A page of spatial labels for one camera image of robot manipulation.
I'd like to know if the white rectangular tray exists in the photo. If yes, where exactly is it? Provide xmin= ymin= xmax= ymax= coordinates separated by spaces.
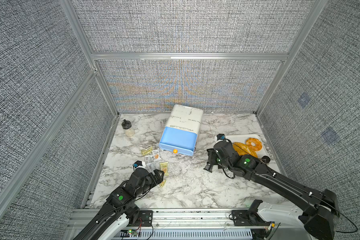
xmin=213 ymin=134 xmax=269 ymax=159

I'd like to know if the yellow cookie packet near jar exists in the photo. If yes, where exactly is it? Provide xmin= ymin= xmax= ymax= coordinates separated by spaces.
xmin=141 ymin=146 xmax=153 ymax=156

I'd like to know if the yellow bread loaf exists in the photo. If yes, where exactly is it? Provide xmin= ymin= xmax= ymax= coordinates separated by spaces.
xmin=233 ymin=142 xmax=258 ymax=158

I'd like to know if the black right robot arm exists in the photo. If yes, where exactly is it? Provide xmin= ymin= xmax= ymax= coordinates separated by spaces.
xmin=205 ymin=139 xmax=340 ymax=240

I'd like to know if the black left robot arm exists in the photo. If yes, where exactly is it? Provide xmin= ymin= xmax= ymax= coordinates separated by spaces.
xmin=75 ymin=168 xmax=165 ymax=240

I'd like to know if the yellow cookie packet front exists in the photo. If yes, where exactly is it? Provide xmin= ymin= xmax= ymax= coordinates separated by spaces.
xmin=160 ymin=180 xmax=166 ymax=188

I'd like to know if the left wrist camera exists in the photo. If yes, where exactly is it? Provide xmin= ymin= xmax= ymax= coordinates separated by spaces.
xmin=133 ymin=161 xmax=146 ymax=171

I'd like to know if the orange glazed donut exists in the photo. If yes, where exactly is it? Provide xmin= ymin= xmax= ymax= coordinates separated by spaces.
xmin=246 ymin=138 xmax=263 ymax=152

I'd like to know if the white cookie packet lower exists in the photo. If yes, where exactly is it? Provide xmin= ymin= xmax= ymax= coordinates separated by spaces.
xmin=145 ymin=156 xmax=157 ymax=173

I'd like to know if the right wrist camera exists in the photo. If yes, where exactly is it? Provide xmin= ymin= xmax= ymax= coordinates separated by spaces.
xmin=216 ymin=134 xmax=226 ymax=141

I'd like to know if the white cookie packet orange picture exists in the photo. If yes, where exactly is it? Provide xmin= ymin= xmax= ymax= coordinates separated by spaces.
xmin=152 ymin=149 xmax=162 ymax=162

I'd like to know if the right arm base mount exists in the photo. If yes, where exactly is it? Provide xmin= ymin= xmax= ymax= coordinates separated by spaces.
xmin=229 ymin=200 xmax=275 ymax=233

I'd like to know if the yellow cookie packet with barcode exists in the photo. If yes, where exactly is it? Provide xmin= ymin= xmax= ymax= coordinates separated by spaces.
xmin=159 ymin=162 xmax=169 ymax=176

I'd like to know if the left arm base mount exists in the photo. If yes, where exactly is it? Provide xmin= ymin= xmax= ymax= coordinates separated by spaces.
xmin=125 ymin=206 xmax=153 ymax=228

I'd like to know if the aluminium front rail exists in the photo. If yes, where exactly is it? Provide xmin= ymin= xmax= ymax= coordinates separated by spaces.
xmin=64 ymin=208 xmax=319 ymax=240

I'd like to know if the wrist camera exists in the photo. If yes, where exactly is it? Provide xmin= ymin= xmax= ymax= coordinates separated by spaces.
xmin=216 ymin=134 xmax=226 ymax=141
xmin=133 ymin=161 xmax=146 ymax=171

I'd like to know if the white blue drawer cabinet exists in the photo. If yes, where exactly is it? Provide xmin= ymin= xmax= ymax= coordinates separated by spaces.
xmin=159 ymin=105 xmax=204 ymax=156

